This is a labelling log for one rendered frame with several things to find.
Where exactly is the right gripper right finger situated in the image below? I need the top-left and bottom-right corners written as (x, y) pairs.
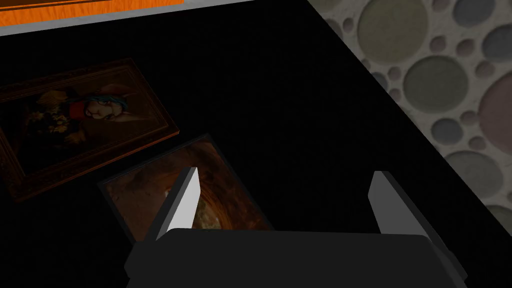
top-left (367, 170), bottom-right (468, 281)

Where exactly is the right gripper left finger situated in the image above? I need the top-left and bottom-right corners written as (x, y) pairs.
top-left (144, 166), bottom-right (201, 243)

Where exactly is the brown swirl picture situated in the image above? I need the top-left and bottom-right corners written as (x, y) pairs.
top-left (97, 133), bottom-right (275, 246)

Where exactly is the dark framed portrait picture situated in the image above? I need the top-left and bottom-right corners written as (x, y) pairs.
top-left (0, 57), bottom-right (181, 203)

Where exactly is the orange wooden furniture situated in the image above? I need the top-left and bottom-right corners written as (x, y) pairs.
top-left (0, 0), bottom-right (186, 28)

